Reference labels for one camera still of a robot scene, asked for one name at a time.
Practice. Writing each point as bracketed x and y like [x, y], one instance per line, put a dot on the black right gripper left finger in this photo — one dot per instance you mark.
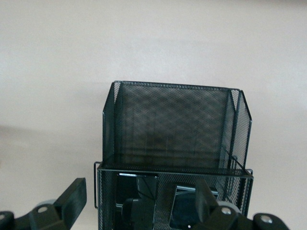
[60, 215]

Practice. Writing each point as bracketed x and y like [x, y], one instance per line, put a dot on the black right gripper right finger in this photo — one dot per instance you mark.
[225, 219]

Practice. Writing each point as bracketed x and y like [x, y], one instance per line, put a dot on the long black smartphone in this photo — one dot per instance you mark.
[146, 182]

